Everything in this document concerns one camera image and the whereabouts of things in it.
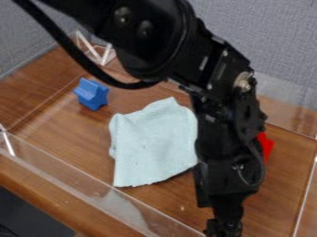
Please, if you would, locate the clear acrylic front barrier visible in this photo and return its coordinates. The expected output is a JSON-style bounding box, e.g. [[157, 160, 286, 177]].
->
[[0, 126, 204, 237]]

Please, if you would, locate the blue star-shaped block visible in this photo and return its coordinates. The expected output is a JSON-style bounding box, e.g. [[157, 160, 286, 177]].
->
[[73, 78, 108, 111]]

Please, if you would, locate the light blue cloth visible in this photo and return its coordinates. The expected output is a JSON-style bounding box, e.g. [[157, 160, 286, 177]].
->
[[108, 97, 198, 187]]

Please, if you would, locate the clear acrylic barrier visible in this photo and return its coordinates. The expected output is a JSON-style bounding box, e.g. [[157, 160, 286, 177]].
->
[[291, 155, 317, 237], [0, 126, 204, 237], [115, 49, 317, 140]]

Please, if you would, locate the clear acrylic right barrier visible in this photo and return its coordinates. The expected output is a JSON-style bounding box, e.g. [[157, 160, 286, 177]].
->
[[291, 155, 317, 237]]

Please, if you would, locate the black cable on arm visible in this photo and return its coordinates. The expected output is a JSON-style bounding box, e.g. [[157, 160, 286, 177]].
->
[[10, 0, 161, 91]]

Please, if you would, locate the red object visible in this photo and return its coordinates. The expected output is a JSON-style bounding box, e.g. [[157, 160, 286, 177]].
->
[[258, 132, 275, 163]]

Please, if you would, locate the clear acrylic corner bracket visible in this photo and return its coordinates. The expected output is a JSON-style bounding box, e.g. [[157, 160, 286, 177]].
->
[[75, 31, 116, 66]]

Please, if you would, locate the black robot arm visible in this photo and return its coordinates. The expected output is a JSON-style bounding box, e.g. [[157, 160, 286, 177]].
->
[[41, 0, 266, 237]]

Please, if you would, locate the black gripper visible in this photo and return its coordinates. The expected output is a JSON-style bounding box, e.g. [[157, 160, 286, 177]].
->
[[192, 144, 264, 237]]

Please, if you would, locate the clear acrylic back barrier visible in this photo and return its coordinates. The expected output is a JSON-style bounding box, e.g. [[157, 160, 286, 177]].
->
[[115, 49, 317, 140]]

